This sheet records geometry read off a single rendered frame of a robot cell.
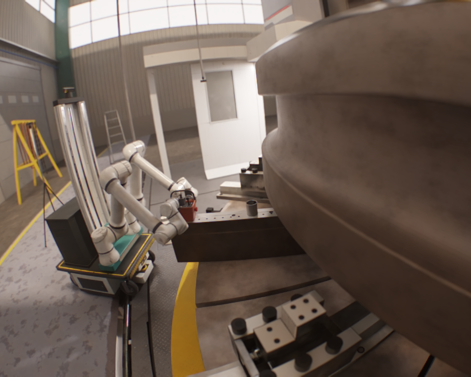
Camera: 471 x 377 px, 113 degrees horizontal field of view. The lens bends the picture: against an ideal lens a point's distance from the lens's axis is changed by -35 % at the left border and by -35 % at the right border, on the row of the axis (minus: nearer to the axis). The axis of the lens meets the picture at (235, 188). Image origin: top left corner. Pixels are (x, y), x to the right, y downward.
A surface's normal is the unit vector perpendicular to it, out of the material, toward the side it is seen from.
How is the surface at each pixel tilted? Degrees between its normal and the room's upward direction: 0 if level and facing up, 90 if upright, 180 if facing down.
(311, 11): 90
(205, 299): 0
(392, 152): 90
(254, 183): 90
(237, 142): 90
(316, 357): 0
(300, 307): 0
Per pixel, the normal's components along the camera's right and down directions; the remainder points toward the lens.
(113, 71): 0.30, 0.32
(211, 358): -0.11, -0.92
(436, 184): -0.90, 0.26
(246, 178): -0.41, 0.39
